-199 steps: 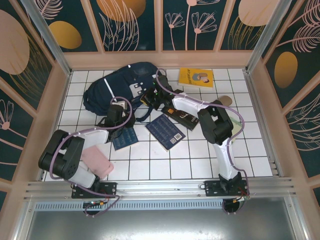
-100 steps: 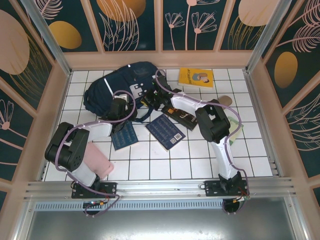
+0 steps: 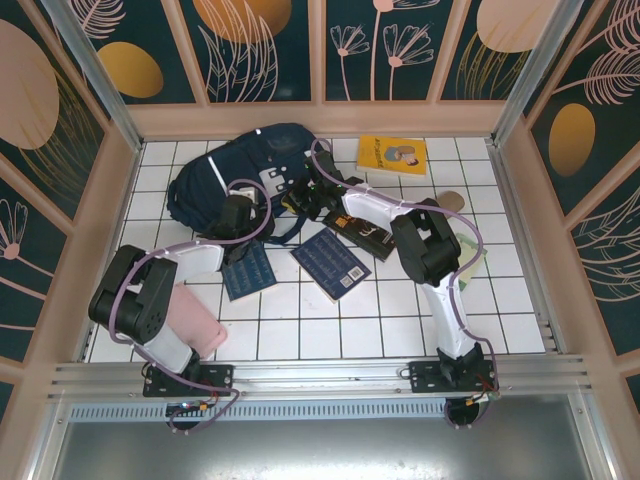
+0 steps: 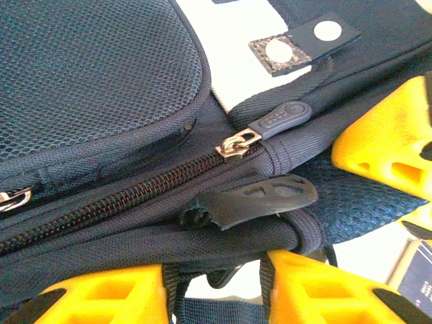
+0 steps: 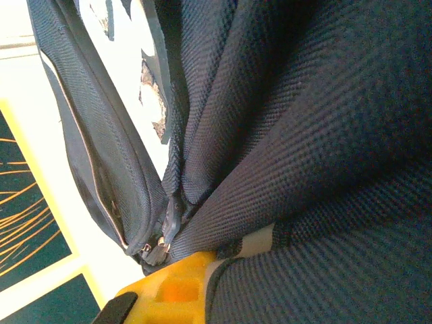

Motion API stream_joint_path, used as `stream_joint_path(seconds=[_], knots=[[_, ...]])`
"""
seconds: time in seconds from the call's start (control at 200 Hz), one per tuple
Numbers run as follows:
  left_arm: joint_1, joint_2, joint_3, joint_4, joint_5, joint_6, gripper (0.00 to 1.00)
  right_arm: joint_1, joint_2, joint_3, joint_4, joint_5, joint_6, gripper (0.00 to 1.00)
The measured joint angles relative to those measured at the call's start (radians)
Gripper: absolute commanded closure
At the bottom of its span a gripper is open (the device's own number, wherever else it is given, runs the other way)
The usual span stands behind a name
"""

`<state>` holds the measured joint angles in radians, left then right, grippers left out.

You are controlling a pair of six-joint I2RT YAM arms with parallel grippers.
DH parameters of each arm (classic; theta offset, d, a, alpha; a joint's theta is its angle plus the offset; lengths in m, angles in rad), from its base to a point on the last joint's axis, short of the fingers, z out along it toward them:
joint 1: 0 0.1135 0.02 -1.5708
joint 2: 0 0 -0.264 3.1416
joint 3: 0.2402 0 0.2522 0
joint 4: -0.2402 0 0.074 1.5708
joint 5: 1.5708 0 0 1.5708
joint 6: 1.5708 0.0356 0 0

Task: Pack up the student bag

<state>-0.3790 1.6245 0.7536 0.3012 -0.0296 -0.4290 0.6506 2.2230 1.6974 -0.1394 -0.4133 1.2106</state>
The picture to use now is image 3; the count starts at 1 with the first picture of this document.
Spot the small navy blue book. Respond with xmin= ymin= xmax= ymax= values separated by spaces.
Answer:
xmin=221 ymin=238 xmax=279 ymax=302

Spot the black book orange title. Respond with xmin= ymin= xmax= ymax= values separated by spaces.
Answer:
xmin=322 ymin=212 xmax=399 ymax=264

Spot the navy blue backpack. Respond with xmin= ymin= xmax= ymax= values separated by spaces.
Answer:
xmin=167 ymin=123 xmax=336 ymax=247

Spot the large navy blue book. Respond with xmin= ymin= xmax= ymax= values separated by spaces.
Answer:
xmin=289 ymin=228 xmax=374 ymax=304

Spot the yellow illustrated book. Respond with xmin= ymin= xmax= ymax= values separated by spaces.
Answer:
xmin=355 ymin=134 xmax=429 ymax=177

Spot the pink pencil case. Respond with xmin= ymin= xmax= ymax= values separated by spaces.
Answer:
xmin=167 ymin=282 xmax=229 ymax=359

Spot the green cat notebook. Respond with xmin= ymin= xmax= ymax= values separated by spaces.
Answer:
xmin=452 ymin=232 xmax=489 ymax=291

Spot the brown cylindrical pencil case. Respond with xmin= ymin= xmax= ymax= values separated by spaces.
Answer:
xmin=437 ymin=189 xmax=465 ymax=211

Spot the grey metal sheet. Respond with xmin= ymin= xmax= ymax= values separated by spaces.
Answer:
xmin=47 ymin=419 xmax=609 ymax=480

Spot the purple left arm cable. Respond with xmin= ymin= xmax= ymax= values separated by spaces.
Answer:
xmin=107 ymin=177 xmax=274 ymax=436

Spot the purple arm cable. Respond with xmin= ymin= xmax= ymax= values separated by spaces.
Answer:
xmin=309 ymin=137 xmax=502 ymax=431
xmin=107 ymin=177 xmax=274 ymax=436

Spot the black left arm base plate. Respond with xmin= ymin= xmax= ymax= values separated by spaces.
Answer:
xmin=143 ymin=363 xmax=236 ymax=399

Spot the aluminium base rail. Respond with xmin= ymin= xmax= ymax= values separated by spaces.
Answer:
xmin=49 ymin=354 xmax=591 ymax=401

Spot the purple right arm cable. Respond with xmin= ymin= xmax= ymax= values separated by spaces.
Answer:
xmin=309 ymin=137 xmax=502 ymax=431

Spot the aluminium side rail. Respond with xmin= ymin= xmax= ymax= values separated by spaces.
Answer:
xmin=74 ymin=319 xmax=99 ymax=362
xmin=488 ymin=142 xmax=569 ymax=357

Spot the perforated metal cable tray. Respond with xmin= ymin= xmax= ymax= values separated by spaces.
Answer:
xmin=67 ymin=402 xmax=581 ymax=422

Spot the aluminium corner post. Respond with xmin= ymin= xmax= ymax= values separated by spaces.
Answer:
xmin=42 ymin=0 xmax=144 ymax=151
xmin=489 ymin=0 xmax=584 ymax=146

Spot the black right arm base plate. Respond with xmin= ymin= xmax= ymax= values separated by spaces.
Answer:
xmin=408 ymin=359 xmax=501 ymax=396

